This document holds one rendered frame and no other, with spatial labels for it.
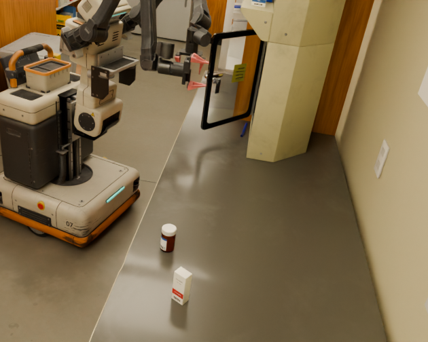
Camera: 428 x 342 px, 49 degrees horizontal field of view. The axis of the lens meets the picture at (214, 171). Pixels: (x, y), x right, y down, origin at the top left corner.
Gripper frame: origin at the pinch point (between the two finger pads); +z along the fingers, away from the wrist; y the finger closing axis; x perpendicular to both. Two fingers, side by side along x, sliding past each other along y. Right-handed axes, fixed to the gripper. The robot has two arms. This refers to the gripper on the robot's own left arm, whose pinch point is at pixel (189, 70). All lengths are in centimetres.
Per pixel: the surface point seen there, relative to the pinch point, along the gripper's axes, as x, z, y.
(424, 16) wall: -65, -50, 76
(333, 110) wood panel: -9, 4, 69
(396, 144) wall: -79, -14, 75
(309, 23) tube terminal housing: -44, -39, 45
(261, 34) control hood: -46, -33, 30
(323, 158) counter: -35, 17, 65
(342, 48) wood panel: -9, -24, 65
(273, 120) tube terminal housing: -46, -1, 40
